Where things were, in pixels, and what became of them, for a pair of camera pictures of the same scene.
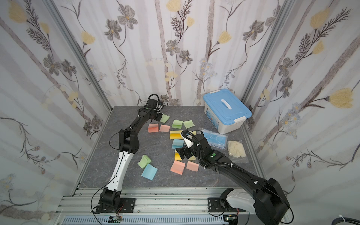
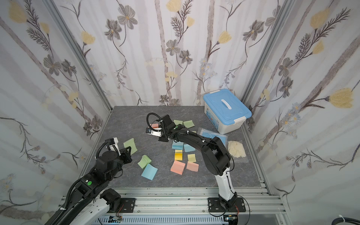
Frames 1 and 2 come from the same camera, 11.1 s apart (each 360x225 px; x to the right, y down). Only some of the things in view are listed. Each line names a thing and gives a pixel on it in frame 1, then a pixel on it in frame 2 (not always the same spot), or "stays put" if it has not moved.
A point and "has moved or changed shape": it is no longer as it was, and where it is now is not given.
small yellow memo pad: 177,156 stays put
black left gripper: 159,117 → 124,154
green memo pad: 164,118 has moved or changed shape
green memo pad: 177,123 stays put
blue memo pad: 177,143 stays put
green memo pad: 144,161 stays put
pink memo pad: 177,167 stays put
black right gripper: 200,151 → 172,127
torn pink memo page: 192,166 stays put
